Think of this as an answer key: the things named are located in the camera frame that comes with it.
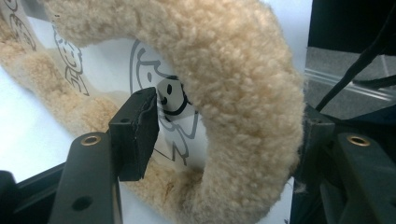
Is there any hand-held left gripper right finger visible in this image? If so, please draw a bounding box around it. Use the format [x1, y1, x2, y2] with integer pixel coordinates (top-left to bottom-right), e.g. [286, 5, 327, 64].
[293, 105, 336, 188]

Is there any aluminium floor rail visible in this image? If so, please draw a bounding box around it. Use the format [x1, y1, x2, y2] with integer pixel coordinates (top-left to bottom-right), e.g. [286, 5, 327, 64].
[304, 67, 396, 103]

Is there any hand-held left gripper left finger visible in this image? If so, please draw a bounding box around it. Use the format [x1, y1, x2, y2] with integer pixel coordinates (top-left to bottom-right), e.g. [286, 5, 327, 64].
[108, 86, 161, 183]

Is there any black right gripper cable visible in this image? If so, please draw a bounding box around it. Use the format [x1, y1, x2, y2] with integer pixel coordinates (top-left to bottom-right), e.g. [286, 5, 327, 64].
[315, 4, 396, 112]

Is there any beige fluffy plush pad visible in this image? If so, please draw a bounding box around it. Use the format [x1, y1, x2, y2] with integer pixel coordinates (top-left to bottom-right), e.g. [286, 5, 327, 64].
[0, 0, 306, 224]

